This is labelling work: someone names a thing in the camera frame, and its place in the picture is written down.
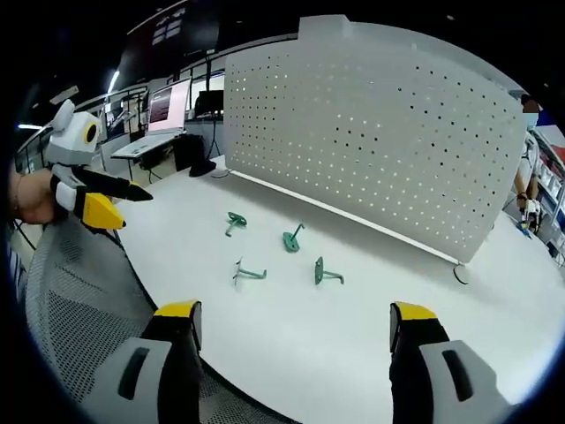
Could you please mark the white side table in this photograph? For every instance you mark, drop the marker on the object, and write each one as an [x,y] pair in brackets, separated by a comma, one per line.
[141,146]

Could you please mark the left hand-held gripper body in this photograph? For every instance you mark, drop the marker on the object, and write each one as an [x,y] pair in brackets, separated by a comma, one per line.
[70,141]

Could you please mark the black computer monitor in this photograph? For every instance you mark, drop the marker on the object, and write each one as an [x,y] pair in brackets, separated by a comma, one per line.
[211,102]

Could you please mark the white perforated mounting plate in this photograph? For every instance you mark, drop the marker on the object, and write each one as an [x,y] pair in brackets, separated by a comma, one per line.
[362,146]

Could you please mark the lit computer monitor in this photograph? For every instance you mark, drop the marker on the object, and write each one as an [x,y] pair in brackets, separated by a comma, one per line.
[170,106]

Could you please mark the green hook assembly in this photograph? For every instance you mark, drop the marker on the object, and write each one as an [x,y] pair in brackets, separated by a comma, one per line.
[291,242]
[238,218]
[318,270]
[251,272]

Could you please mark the grey mesh chair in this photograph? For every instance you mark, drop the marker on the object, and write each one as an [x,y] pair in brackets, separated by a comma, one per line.
[79,287]

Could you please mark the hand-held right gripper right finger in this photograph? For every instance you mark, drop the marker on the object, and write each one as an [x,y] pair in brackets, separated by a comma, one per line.
[441,380]

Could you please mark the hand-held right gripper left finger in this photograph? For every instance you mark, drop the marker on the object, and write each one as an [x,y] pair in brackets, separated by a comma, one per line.
[145,380]

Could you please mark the storage shelf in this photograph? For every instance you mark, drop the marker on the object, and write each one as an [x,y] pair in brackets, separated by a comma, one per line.
[552,176]

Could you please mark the black monitor base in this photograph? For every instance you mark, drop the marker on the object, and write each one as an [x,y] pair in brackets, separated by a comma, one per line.
[202,168]

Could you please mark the person's left hand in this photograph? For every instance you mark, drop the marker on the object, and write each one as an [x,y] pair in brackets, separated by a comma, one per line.
[35,199]

